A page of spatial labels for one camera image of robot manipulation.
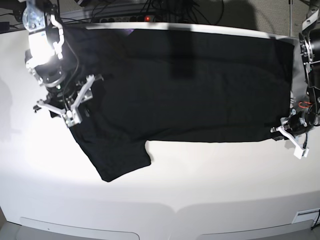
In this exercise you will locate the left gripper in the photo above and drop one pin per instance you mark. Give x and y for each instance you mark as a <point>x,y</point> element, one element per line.
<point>300,121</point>

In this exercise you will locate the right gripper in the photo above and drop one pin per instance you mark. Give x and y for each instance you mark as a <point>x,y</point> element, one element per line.
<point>59,92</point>

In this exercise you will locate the black printed T-shirt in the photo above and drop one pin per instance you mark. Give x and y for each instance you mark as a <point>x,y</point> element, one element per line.
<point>176,86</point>

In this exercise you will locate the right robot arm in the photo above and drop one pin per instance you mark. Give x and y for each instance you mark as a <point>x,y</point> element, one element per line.
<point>50,58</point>

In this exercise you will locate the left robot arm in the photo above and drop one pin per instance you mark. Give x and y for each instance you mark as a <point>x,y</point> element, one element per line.
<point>305,82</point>

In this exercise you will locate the white power strip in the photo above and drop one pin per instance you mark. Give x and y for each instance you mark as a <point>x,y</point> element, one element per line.
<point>130,18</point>

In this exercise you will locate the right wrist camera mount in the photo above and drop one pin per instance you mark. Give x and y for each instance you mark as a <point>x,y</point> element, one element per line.
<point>70,113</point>

